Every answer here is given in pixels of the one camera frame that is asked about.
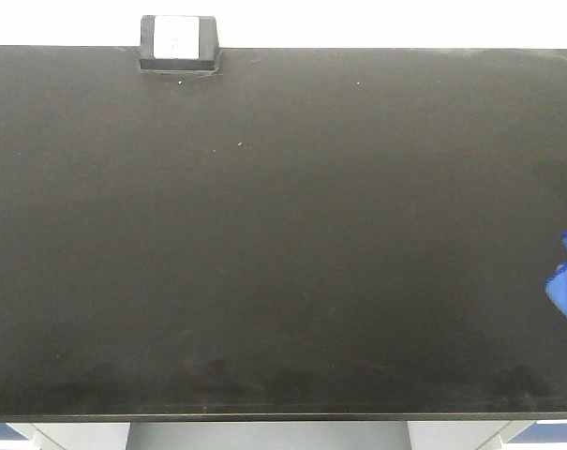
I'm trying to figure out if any blue lab cabinet right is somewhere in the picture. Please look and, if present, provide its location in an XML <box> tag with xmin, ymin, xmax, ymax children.
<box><xmin>408</xmin><ymin>419</ymin><xmax>567</xmax><ymax>450</ymax></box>

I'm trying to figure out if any blue lab cabinet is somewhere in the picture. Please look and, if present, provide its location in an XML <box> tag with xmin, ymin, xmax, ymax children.
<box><xmin>408</xmin><ymin>419</ymin><xmax>567</xmax><ymax>450</ymax></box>
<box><xmin>0</xmin><ymin>423</ymin><xmax>130</xmax><ymax>449</ymax></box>

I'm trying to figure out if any black white power outlet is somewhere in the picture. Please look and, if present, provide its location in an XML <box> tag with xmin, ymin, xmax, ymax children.
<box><xmin>139</xmin><ymin>15</ymin><xmax>220</xmax><ymax>72</ymax></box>

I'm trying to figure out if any blue lab cabinet left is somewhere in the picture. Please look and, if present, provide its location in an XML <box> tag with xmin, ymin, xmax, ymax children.
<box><xmin>0</xmin><ymin>423</ymin><xmax>130</xmax><ymax>449</ymax></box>

